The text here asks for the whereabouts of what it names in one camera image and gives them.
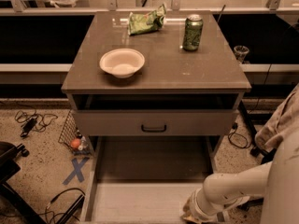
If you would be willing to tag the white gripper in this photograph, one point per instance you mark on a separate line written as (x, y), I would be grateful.
(202, 209)

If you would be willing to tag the grey drawer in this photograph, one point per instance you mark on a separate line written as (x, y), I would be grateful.
(144, 180)
(156, 114)

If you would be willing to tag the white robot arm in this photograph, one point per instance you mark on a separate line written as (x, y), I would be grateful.
(276, 181)

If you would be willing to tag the grey drawer cabinet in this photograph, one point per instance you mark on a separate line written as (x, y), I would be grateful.
(168, 69)

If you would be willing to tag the black table leg right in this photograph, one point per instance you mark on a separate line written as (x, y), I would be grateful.
(255, 151)

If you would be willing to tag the blue tape cross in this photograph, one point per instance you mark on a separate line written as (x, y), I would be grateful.
(77, 170)

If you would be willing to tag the orange ball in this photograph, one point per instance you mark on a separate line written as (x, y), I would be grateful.
(75, 143)

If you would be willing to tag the white paper bowl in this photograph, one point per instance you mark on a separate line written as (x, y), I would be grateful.
(122, 63)

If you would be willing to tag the clear plastic cup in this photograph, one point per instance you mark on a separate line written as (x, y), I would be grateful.
(241, 52)

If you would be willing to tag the black office chair left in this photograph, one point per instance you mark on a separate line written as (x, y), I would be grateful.
(8, 168)

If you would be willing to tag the green soda can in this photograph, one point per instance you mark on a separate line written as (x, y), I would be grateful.
(193, 30)

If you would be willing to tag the green chip bag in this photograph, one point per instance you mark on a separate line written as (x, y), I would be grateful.
(153, 21)

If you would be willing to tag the wire basket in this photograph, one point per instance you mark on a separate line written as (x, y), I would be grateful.
(69, 132)

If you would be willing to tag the black power adapter with cable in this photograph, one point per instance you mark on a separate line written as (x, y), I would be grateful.
(34, 122)

